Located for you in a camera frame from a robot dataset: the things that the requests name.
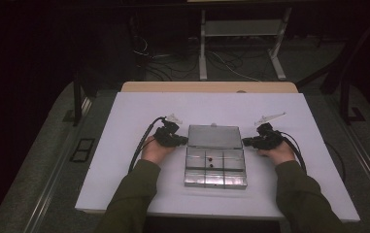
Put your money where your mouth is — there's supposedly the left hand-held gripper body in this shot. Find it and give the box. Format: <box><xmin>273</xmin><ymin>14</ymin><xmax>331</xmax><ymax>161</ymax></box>
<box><xmin>153</xmin><ymin>113</ymin><xmax>184</xmax><ymax>149</ymax></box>

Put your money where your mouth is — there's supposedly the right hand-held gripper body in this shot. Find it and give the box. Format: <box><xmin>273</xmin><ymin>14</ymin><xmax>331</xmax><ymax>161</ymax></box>
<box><xmin>253</xmin><ymin>112</ymin><xmax>287</xmax><ymax>150</ymax></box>

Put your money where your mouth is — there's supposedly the clear plastic compartment box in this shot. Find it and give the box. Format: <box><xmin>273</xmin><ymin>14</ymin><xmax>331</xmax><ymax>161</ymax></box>
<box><xmin>184</xmin><ymin>123</ymin><xmax>249</xmax><ymax>190</ymax></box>

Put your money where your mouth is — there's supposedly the person's right hand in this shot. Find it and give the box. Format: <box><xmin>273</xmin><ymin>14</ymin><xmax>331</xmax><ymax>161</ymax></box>
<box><xmin>257</xmin><ymin>140</ymin><xmax>297</xmax><ymax>167</ymax></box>

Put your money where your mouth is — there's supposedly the person's left hand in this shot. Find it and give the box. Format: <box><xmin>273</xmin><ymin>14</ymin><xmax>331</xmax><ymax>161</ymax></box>
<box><xmin>141</xmin><ymin>135</ymin><xmax>175</xmax><ymax>166</ymax></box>

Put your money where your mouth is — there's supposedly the wooden table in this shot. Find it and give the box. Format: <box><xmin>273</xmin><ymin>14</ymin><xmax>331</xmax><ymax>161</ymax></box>
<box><xmin>120</xmin><ymin>81</ymin><xmax>299</xmax><ymax>94</ymax></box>

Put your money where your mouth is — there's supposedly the black metal stand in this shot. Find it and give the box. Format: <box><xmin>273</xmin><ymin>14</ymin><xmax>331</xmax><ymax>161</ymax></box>
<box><xmin>72</xmin><ymin>71</ymin><xmax>92</xmax><ymax>127</ymax></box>
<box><xmin>297</xmin><ymin>9</ymin><xmax>370</xmax><ymax>125</ymax></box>

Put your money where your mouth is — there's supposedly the black floor socket box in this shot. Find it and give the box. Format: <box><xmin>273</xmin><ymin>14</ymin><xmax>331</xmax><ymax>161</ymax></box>
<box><xmin>69</xmin><ymin>138</ymin><xmax>96</xmax><ymax>163</ymax></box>

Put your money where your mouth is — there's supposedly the grey metal stand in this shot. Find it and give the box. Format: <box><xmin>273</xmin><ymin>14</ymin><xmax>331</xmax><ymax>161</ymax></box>
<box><xmin>198</xmin><ymin>8</ymin><xmax>293</xmax><ymax>82</ymax></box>

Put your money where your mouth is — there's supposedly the left hand-held gripper cable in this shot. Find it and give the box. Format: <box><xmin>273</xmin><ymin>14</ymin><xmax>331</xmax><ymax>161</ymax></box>
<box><xmin>127</xmin><ymin>116</ymin><xmax>167</xmax><ymax>174</ymax></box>

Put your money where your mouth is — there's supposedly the hand-held gripper cable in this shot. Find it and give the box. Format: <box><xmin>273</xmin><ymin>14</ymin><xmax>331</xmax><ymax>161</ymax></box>
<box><xmin>279</xmin><ymin>130</ymin><xmax>308</xmax><ymax>176</ymax></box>
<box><xmin>127</xmin><ymin>116</ymin><xmax>167</xmax><ymax>174</ymax></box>

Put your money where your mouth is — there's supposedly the right hand-held gripper cable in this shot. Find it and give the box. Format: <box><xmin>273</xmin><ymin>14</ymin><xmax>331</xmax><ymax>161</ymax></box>
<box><xmin>279</xmin><ymin>130</ymin><xmax>308</xmax><ymax>176</ymax></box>

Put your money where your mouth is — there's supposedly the black floor cable bundle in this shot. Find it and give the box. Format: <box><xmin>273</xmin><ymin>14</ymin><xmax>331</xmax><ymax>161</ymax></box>
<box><xmin>130</xmin><ymin>32</ymin><xmax>203</xmax><ymax>82</ymax></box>

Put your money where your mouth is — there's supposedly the white cable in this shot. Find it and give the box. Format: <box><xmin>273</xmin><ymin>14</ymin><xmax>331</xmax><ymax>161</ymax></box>
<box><xmin>210</xmin><ymin>50</ymin><xmax>260</xmax><ymax>82</ymax></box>

